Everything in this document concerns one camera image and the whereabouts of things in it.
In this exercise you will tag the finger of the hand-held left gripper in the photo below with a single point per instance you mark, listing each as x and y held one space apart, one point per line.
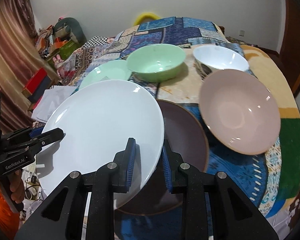
52 134
36 131

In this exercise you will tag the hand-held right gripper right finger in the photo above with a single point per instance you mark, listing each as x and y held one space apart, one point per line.
167 170

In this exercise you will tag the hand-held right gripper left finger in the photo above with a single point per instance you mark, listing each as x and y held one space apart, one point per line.
131 165

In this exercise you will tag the dark brown plate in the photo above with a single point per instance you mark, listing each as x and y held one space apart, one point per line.
185 140

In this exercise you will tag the large white plate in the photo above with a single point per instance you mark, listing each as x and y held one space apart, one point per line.
97 120

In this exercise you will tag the green plate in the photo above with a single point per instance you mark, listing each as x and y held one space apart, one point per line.
107 72

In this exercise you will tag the pink bowl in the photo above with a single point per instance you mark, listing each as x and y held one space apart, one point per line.
240 110

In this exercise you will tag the green bowl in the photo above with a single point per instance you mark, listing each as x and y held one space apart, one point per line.
155 60

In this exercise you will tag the white spotted bowl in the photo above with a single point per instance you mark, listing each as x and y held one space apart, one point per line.
220 57

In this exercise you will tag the person's left hand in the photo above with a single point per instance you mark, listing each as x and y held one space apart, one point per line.
17 186

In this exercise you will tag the red box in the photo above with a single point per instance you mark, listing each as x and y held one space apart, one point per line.
37 80

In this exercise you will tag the pink bunny toy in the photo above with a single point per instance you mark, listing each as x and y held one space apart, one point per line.
57 60

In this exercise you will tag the brown striped curtain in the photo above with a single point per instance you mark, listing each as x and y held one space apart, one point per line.
10 55

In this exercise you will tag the green box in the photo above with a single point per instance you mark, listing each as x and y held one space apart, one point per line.
71 48

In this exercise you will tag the orange box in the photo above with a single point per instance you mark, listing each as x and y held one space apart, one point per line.
59 44

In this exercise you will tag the dark green bag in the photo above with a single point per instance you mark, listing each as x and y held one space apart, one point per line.
73 26

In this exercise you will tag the blue patchwork blanket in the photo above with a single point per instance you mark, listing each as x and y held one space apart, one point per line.
165 30

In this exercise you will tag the wall socket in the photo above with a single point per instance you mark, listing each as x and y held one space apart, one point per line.
242 32

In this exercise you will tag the wooden door frame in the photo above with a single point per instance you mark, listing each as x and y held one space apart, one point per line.
293 30

